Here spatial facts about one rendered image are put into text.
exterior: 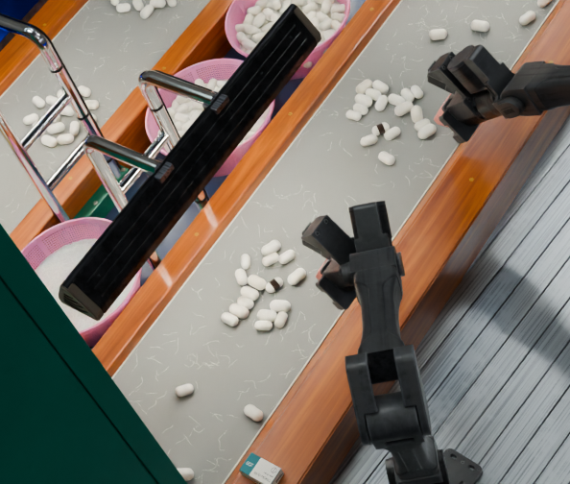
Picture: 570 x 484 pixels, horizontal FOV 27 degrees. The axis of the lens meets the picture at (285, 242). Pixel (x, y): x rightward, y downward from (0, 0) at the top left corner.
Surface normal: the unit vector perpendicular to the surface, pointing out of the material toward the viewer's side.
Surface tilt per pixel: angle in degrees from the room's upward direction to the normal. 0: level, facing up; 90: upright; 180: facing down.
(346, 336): 0
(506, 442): 0
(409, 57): 0
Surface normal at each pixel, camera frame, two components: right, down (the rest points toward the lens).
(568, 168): -0.23, -0.57
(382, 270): -0.24, -0.79
